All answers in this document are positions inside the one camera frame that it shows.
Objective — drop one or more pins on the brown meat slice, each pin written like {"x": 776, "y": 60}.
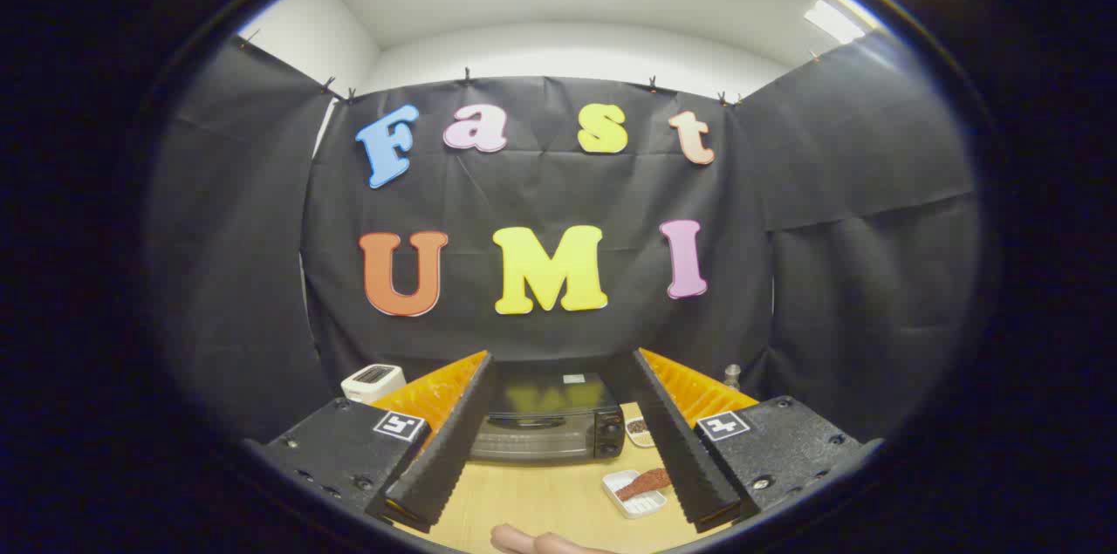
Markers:
{"x": 644, "y": 482}

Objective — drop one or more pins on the white divided seasoning dish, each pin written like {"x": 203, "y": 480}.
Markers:
{"x": 637, "y": 430}

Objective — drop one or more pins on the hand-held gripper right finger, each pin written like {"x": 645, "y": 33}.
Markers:
{"x": 676, "y": 449}

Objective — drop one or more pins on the black toaster oven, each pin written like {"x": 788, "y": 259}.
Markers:
{"x": 541, "y": 404}

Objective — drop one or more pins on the white rectangular tray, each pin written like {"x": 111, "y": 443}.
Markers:
{"x": 641, "y": 507}

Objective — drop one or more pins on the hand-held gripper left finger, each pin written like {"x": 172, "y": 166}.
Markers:
{"x": 449, "y": 441}

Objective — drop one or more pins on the ceiling light panel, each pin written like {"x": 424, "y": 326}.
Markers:
{"x": 833, "y": 20}

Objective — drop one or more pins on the clear glass bottle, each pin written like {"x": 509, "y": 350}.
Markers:
{"x": 732, "y": 377}

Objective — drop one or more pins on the white bread toaster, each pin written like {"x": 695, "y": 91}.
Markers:
{"x": 371, "y": 379}

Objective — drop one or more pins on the black backdrop cloth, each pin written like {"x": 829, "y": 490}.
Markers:
{"x": 541, "y": 188}

